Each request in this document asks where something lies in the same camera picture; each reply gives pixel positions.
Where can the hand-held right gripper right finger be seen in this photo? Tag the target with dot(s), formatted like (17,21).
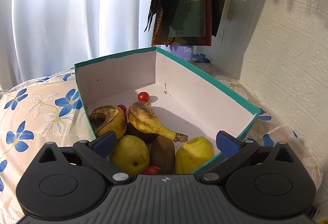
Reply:
(226,144)

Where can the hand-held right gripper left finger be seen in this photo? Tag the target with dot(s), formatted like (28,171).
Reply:
(106,143)

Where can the short brown-spotted banana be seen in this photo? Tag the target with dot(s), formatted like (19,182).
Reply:
(112,121)

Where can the small brown kiwi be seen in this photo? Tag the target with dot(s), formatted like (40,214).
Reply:
(138,134)

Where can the long spotted banana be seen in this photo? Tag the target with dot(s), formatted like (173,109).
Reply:
(146,118)

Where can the teal cardboard box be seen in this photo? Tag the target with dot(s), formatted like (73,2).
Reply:
(194,101)

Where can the large brown kiwi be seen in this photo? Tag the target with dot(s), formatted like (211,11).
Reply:
(162,153)

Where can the blue floral tablecloth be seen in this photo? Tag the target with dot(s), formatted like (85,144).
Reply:
(38,116)

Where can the purple cylindrical container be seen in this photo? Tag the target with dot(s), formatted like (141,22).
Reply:
(182,53)

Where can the brown patterned hanging bag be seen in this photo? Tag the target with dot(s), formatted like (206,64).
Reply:
(158,34)

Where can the white curtain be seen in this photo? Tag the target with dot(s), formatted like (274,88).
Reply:
(76,8)

